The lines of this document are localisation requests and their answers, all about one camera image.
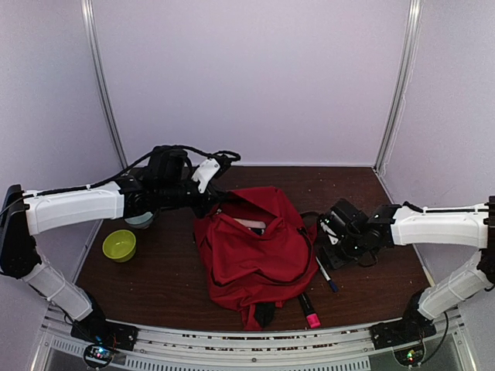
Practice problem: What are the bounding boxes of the beige highlighter marker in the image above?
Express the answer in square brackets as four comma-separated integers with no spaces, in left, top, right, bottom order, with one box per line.
[234,218,266,230]

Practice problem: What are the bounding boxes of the blue capped marker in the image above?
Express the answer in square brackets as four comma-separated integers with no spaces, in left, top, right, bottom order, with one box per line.
[251,228,265,236]

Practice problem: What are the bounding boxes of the pink black highlighter marker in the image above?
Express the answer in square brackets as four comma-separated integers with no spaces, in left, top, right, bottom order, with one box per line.
[298,292,321,329]

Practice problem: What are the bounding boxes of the red student backpack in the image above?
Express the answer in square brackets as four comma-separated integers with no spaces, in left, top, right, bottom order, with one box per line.
[193,186,318,332]

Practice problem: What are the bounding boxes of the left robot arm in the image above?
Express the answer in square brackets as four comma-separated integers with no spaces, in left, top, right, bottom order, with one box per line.
[1,145,241,343]

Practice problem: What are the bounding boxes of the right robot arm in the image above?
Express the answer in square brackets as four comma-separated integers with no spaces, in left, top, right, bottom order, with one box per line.
[317,197,494,342]

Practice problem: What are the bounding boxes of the light blue ceramic bowl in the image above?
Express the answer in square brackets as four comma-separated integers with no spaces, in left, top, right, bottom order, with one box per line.
[124,211,159,230]

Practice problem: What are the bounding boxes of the lime green bowl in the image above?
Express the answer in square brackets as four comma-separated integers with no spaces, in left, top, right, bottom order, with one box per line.
[102,230,136,263]

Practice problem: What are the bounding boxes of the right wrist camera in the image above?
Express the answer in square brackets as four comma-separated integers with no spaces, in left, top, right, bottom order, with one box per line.
[318,220,340,245]

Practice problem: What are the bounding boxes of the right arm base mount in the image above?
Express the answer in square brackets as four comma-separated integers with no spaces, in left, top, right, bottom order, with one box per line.
[369,319,436,349]

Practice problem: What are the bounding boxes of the right aluminium frame post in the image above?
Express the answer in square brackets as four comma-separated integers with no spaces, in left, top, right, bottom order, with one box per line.
[374,0,424,176]

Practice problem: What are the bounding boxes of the aluminium frame post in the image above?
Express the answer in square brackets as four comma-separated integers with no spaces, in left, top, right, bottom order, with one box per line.
[374,0,424,176]
[80,0,128,168]

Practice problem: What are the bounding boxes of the front aluminium rail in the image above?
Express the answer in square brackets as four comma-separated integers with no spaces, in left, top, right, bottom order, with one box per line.
[28,306,480,370]

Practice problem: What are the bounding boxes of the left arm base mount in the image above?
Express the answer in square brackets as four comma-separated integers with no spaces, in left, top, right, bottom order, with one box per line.
[70,322,138,351]

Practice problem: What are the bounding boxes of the left aluminium frame post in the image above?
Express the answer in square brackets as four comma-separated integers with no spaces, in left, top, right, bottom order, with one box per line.
[80,0,128,168]

